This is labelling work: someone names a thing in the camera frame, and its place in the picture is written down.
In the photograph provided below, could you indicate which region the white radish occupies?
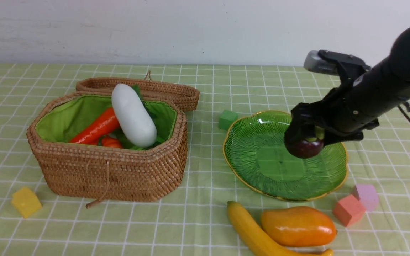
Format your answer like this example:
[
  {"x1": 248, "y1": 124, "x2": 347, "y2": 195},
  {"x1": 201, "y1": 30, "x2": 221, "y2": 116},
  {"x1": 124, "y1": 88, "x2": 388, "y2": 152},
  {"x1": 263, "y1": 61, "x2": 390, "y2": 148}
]
[{"x1": 111, "y1": 83, "x2": 157, "y2": 148}]

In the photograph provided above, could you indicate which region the orange mango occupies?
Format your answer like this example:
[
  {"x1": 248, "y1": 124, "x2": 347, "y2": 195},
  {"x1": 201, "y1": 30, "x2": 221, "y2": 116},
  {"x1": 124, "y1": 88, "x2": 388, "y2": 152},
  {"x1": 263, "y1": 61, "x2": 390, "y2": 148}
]
[{"x1": 260, "y1": 206, "x2": 337, "y2": 247}]

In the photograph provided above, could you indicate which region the woven wicker basket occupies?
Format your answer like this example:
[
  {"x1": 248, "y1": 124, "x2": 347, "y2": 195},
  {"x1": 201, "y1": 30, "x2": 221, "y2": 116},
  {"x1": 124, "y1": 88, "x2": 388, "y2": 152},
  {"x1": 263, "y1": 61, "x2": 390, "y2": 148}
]
[{"x1": 26, "y1": 92, "x2": 188, "y2": 208}]

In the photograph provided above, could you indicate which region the woven basket lid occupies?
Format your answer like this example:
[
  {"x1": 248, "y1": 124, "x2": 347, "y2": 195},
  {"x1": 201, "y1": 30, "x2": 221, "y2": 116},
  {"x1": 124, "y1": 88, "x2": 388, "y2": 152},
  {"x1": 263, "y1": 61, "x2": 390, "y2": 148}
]
[{"x1": 75, "y1": 70, "x2": 200, "y2": 112}]

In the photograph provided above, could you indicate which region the orange pumpkin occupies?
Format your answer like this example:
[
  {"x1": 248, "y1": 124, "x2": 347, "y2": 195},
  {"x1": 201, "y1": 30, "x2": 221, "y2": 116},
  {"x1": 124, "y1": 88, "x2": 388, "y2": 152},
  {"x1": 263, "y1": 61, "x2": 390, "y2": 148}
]
[{"x1": 98, "y1": 135, "x2": 123, "y2": 149}]

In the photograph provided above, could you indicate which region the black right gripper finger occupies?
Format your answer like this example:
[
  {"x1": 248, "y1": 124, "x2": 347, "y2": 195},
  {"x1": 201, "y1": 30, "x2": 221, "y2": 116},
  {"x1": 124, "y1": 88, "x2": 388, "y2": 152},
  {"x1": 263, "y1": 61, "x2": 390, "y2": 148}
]
[
  {"x1": 284, "y1": 119, "x2": 314, "y2": 150},
  {"x1": 322, "y1": 129, "x2": 363, "y2": 146}
]

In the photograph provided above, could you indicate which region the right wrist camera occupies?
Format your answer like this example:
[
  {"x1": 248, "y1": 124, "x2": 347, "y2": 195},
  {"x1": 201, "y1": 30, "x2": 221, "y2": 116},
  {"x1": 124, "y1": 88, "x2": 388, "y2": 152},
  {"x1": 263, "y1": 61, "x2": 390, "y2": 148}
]
[{"x1": 303, "y1": 50, "x2": 370, "y2": 81}]

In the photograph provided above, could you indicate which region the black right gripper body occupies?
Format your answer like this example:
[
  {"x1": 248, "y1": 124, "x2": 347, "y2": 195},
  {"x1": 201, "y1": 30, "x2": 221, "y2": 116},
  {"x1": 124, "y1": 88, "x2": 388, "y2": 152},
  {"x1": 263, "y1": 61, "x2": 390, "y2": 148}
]
[{"x1": 291, "y1": 88, "x2": 380, "y2": 135}]

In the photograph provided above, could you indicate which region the orange foam cube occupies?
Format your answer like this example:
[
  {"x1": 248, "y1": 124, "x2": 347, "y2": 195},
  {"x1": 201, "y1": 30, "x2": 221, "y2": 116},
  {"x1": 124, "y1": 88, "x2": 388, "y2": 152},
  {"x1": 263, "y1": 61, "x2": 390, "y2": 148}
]
[{"x1": 332, "y1": 194, "x2": 366, "y2": 227}]

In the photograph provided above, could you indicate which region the yellow foam cube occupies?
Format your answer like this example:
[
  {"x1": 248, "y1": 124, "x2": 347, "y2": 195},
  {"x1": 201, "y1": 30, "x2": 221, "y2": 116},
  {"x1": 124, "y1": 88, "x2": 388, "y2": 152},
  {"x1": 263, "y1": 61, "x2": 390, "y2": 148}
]
[{"x1": 11, "y1": 186, "x2": 42, "y2": 219}]

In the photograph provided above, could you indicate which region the green foam cube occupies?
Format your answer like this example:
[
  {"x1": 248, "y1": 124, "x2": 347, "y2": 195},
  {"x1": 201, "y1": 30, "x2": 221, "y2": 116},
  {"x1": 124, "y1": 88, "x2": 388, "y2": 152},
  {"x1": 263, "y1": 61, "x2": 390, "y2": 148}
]
[{"x1": 218, "y1": 109, "x2": 239, "y2": 131}]

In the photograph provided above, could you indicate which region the pink foam cube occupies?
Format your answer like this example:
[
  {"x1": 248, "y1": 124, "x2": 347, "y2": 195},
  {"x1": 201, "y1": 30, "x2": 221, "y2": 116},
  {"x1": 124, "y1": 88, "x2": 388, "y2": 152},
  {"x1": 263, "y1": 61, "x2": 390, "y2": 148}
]
[{"x1": 352, "y1": 183, "x2": 379, "y2": 211}]

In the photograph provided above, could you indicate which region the purple mangosteen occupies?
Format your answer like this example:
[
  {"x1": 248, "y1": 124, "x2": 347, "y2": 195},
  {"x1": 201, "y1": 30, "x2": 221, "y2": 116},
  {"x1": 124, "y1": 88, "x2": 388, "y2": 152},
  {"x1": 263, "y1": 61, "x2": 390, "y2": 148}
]
[{"x1": 287, "y1": 126, "x2": 324, "y2": 159}]

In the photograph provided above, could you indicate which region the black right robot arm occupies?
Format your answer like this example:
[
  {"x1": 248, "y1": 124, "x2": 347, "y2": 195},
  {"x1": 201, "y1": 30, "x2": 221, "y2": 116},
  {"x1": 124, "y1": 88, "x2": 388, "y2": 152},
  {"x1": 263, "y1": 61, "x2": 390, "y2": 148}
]
[{"x1": 284, "y1": 28, "x2": 410, "y2": 158}]

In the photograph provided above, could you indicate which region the orange carrot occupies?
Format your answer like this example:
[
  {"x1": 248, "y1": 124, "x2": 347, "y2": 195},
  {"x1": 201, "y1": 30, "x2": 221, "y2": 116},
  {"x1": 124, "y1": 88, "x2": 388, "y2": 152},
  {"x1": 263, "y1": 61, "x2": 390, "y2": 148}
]
[{"x1": 69, "y1": 107, "x2": 120, "y2": 144}]

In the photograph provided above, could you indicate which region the green checkered tablecloth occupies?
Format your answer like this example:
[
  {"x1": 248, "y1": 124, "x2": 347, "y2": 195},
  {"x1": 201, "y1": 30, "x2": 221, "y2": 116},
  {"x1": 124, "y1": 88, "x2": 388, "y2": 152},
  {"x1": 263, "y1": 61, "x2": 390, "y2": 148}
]
[{"x1": 0, "y1": 63, "x2": 410, "y2": 256}]

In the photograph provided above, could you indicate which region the yellow banana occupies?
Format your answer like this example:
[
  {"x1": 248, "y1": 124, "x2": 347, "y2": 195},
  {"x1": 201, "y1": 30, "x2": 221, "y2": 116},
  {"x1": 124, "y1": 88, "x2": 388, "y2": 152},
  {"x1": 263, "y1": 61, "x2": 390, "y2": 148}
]
[{"x1": 227, "y1": 201, "x2": 335, "y2": 256}]

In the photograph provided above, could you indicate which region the green glass leaf plate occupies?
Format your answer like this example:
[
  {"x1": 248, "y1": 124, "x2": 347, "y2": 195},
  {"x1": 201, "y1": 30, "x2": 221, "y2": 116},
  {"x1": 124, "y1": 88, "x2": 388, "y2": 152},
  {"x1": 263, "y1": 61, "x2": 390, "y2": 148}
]
[{"x1": 222, "y1": 110, "x2": 350, "y2": 202}]

